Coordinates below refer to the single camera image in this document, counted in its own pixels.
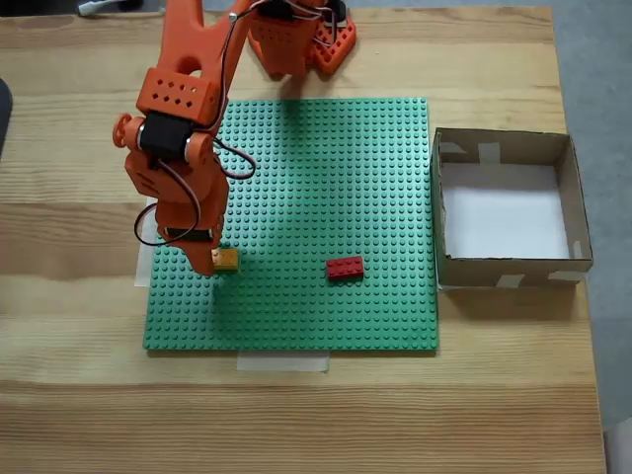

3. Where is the white cable plug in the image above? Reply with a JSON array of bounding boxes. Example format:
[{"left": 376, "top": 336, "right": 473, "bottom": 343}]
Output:
[{"left": 76, "top": 0, "right": 144, "bottom": 17}]

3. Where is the yellow lego block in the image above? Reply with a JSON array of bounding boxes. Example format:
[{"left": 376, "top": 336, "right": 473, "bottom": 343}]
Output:
[{"left": 211, "top": 248, "right": 242, "bottom": 274}]

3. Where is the black rounded object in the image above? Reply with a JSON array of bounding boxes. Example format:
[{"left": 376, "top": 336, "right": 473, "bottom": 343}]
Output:
[{"left": 0, "top": 77, "right": 15, "bottom": 162}]

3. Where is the white paper sheet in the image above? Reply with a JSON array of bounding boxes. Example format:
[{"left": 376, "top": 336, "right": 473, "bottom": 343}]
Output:
[{"left": 440, "top": 164, "right": 572, "bottom": 261}]

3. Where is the open cardboard box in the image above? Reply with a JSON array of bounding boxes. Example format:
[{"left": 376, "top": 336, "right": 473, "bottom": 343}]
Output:
[{"left": 430, "top": 126, "right": 595, "bottom": 294}]

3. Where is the green lego baseplate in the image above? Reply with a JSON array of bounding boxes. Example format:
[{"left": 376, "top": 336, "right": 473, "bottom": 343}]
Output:
[{"left": 142, "top": 97, "right": 441, "bottom": 355}]

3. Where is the translucent masking tape strip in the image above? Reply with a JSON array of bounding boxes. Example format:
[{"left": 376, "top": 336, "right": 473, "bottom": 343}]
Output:
[
  {"left": 235, "top": 353, "right": 331, "bottom": 374},
  {"left": 134, "top": 195, "right": 162, "bottom": 289}
]

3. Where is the red lego block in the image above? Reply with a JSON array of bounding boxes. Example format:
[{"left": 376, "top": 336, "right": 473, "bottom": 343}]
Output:
[{"left": 325, "top": 255, "right": 367, "bottom": 284}]

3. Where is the servo cable on gripper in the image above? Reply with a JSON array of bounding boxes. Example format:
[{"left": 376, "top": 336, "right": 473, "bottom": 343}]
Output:
[{"left": 133, "top": 0, "right": 259, "bottom": 248}]

